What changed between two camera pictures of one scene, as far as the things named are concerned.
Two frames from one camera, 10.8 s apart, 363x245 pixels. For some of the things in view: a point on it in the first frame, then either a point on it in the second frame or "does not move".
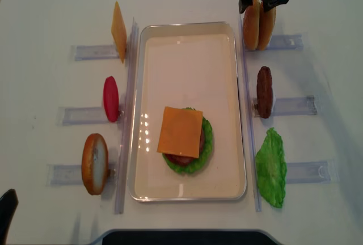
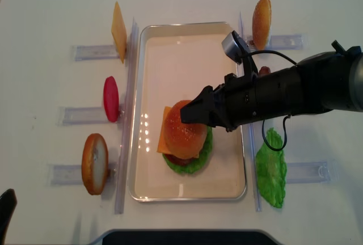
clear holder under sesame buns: x=283 y=42 does not move
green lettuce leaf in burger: x=203 y=156 does not move
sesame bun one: x=251 y=24 → x=183 y=140
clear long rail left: x=127 y=116 does not move
